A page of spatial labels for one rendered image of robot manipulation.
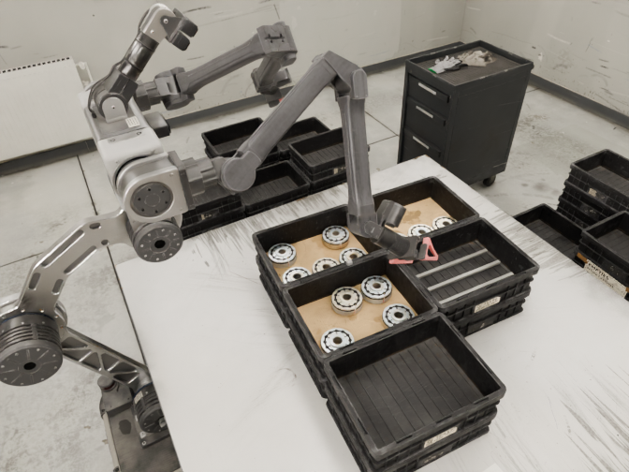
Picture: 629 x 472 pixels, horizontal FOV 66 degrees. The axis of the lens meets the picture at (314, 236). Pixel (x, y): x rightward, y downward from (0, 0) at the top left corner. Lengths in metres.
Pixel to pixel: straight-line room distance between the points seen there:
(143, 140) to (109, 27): 3.04
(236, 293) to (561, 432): 1.16
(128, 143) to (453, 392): 1.08
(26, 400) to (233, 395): 1.41
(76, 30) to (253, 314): 2.89
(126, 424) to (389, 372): 1.17
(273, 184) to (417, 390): 1.82
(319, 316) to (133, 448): 0.96
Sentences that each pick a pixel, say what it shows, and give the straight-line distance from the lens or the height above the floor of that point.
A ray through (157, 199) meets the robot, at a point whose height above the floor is 1.45.
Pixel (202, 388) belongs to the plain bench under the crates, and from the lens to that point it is 1.67.
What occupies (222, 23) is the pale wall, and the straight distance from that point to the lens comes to 4.41.
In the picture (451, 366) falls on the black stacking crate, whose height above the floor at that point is 0.83.
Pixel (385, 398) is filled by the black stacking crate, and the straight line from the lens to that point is 1.46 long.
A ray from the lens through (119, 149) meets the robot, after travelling 1.18.
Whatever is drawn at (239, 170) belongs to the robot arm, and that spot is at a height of 1.46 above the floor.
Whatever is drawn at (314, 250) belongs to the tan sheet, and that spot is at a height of 0.83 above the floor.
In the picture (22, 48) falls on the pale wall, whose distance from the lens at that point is 4.20.
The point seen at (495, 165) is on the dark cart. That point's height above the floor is 0.21.
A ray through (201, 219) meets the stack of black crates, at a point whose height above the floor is 0.50.
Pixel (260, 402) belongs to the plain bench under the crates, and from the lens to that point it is 1.61.
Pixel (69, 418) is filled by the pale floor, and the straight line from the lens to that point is 2.66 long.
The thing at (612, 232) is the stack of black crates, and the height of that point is 0.49.
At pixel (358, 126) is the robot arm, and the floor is 1.46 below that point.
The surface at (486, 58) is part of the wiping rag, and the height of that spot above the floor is 0.89.
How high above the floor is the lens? 2.08
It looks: 41 degrees down
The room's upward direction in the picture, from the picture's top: 3 degrees counter-clockwise
